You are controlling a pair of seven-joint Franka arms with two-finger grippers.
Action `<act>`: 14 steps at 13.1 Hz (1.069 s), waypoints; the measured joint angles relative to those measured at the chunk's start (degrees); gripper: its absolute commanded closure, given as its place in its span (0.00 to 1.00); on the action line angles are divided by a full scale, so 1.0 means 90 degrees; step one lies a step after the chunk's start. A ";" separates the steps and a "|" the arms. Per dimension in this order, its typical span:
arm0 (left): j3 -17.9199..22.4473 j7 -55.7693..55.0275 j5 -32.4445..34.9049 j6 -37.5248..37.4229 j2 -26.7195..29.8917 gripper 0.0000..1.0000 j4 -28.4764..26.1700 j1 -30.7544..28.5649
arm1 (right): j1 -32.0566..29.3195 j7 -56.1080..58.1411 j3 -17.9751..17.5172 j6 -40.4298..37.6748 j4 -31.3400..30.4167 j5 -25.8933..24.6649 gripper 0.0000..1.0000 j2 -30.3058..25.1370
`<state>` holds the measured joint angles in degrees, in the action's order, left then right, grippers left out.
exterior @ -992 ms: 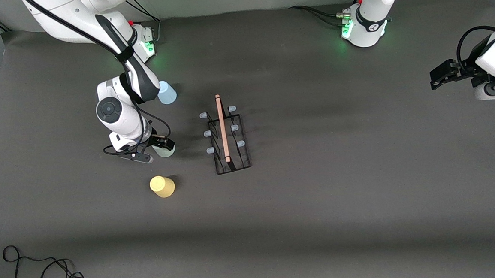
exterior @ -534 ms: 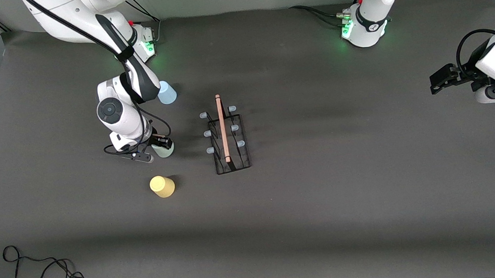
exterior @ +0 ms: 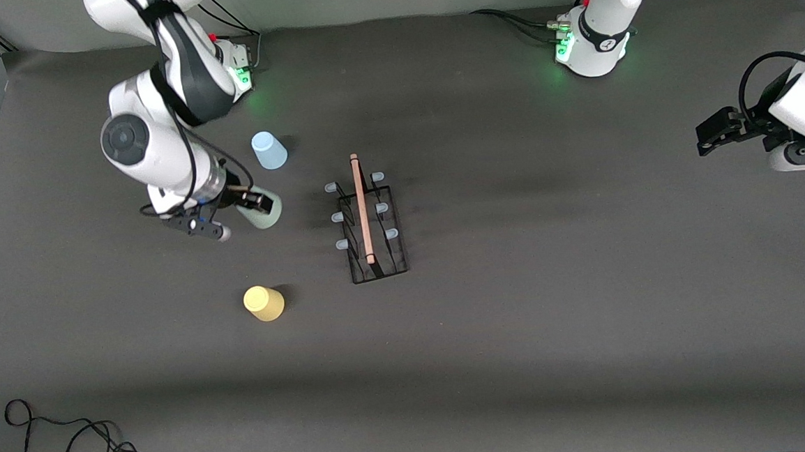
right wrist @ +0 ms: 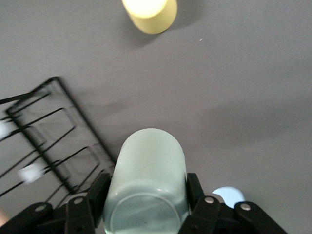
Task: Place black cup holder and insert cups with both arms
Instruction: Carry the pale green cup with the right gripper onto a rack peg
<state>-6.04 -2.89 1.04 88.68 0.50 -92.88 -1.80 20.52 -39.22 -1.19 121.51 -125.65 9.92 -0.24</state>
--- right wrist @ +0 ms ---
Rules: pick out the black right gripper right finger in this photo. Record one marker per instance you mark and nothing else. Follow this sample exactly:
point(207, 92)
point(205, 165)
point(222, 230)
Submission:
point(209, 214)

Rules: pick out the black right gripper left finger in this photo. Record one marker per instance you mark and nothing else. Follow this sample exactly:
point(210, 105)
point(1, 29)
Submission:
point(80, 214)

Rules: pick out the pale green plastic cup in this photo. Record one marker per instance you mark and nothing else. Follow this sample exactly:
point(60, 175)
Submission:
point(148, 165)

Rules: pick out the yellow plastic cup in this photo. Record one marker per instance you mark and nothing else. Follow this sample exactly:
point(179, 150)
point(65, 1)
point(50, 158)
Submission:
point(153, 17)

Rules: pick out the light blue plastic cup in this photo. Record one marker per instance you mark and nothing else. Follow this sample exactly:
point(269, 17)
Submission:
point(229, 195)

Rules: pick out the dark grey table cloth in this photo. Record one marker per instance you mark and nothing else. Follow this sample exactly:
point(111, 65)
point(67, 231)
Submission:
point(219, 97)

